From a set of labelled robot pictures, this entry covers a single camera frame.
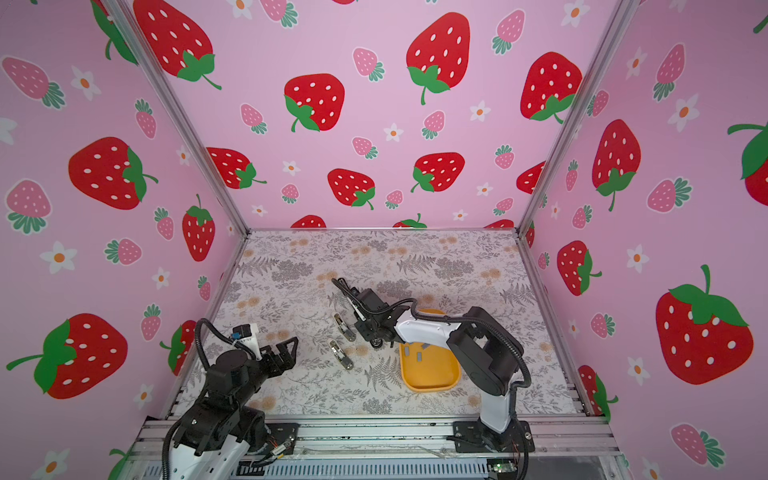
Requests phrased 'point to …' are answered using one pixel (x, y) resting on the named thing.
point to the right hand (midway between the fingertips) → (362, 318)
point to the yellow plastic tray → (429, 367)
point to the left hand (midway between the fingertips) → (285, 342)
